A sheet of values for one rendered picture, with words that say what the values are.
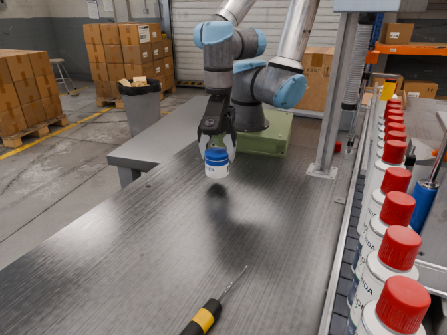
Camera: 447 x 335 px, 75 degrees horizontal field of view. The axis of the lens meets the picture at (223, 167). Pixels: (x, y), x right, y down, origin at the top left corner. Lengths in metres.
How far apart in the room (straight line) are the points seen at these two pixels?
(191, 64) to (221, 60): 4.99
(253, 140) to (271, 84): 0.21
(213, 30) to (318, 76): 0.86
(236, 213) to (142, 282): 0.29
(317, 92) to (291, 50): 0.58
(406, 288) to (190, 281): 0.40
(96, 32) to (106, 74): 0.56
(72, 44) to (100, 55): 2.55
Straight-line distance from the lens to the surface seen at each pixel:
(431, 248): 0.55
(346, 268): 0.60
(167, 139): 1.21
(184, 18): 5.69
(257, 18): 5.32
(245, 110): 1.07
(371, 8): 0.77
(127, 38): 4.46
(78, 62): 7.25
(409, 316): 0.30
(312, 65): 1.51
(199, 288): 0.59
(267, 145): 1.05
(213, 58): 0.74
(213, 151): 0.83
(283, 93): 0.94
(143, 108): 3.27
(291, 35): 0.98
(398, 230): 0.36
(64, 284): 0.67
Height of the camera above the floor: 1.29
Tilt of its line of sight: 28 degrees down
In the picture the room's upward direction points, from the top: straight up
